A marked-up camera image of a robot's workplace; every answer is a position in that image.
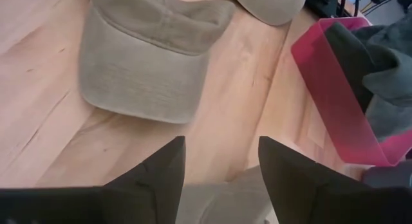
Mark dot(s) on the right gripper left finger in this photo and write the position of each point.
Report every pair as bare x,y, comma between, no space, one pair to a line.
135,201

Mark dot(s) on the dark grey baseball cap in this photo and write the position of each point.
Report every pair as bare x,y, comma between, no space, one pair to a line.
386,72

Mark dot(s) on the grey plastic bin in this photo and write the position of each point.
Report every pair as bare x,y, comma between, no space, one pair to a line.
389,175

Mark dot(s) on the pink plastic bin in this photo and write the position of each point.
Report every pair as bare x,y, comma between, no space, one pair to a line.
325,98

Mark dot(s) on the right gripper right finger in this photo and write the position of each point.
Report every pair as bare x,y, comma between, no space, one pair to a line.
315,201

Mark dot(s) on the beige baseball cap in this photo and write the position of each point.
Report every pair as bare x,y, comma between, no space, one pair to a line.
225,201
145,82
273,8

